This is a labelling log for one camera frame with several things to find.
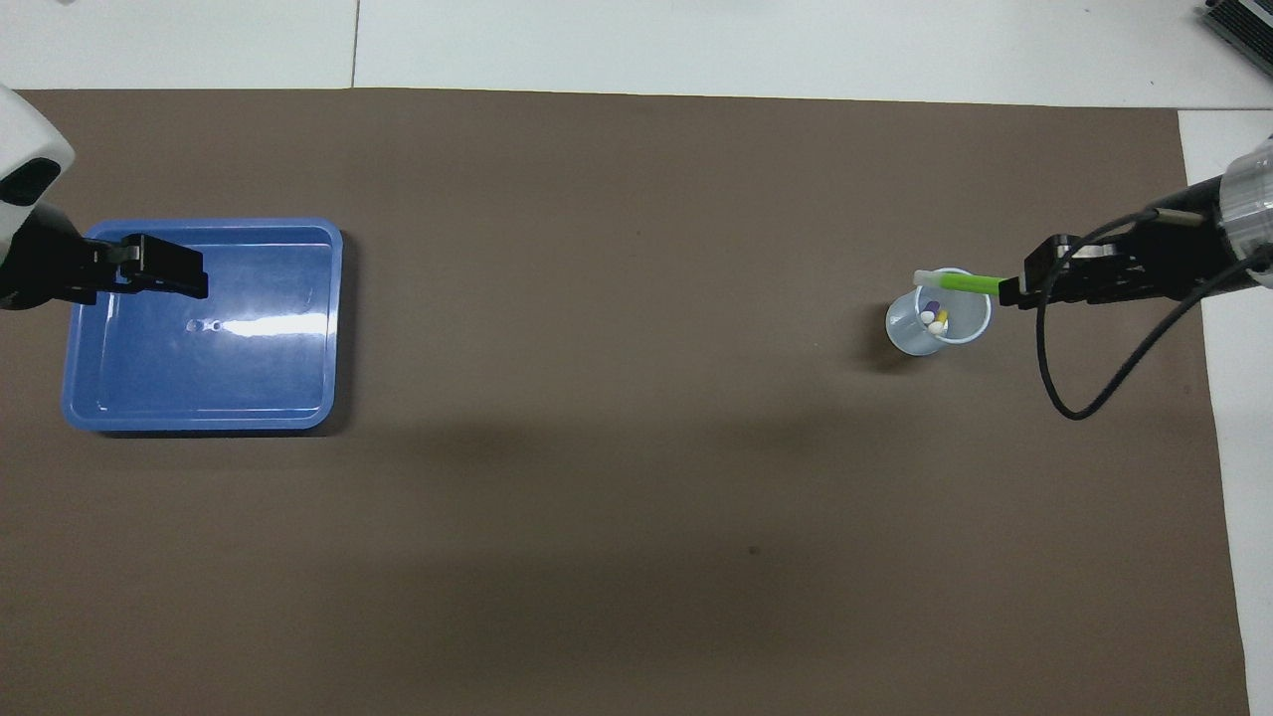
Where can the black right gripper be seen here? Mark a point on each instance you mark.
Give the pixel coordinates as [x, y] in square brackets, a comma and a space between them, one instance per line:
[1164, 259]

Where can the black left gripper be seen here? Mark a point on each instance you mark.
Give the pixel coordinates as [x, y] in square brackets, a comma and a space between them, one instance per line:
[45, 268]

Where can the green pen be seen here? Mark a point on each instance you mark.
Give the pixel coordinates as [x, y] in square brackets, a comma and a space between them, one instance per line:
[965, 282]

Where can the yellow pen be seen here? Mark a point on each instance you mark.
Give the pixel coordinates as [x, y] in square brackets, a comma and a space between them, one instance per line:
[940, 320]

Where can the blue plastic tray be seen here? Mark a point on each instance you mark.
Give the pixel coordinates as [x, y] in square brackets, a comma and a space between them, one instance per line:
[249, 378]

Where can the translucent plastic cup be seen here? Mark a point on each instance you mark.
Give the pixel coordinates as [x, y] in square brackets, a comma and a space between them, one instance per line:
[905, 333]

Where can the grey ribbed device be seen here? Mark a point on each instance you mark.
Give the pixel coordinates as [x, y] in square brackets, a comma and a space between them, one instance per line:
[1243, 22]

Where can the brown table mat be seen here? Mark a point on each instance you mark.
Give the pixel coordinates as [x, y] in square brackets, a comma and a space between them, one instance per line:
[617, 398]

